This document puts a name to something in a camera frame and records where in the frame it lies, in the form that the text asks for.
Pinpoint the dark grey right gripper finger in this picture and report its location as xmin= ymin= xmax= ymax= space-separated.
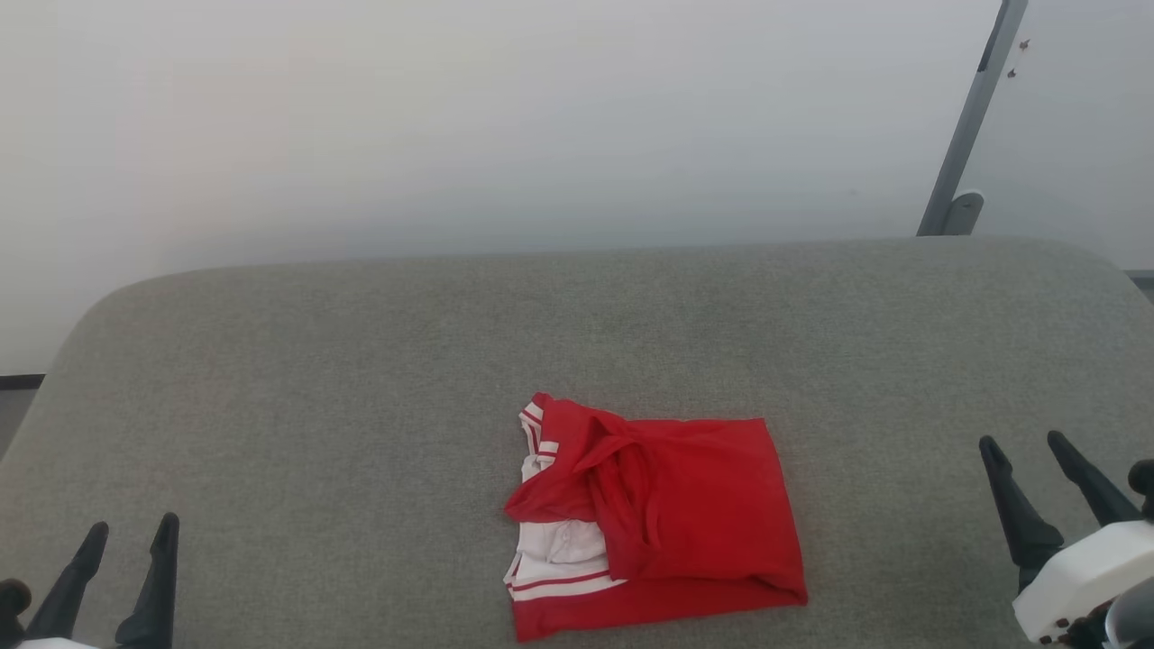
xmin=979 ymin=435 xmax=1065 ymax=591
xmin=1048 ymin=431 xmax=1146 ymax=528

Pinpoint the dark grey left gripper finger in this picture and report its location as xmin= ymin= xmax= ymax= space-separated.
xmin=115 ymin=512 xmax=179 ymax=649
xmin=25 ymin=521 xmax=109 ymax=641

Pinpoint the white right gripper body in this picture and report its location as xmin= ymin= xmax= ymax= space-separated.
xmin=1012 ymin=518 xmax=1154 ymax=645

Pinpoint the red and white jersey garment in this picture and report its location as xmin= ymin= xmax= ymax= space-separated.
xmin=502 ymin=391 xmax=810 ymax=644

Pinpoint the grey fabric sofa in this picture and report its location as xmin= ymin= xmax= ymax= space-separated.
xmin=0 ymin=236 xmax=1154 ymax=649

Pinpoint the grey metal post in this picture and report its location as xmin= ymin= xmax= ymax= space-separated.
xmin=916 ymin=0 xmax=1029 ymax=237

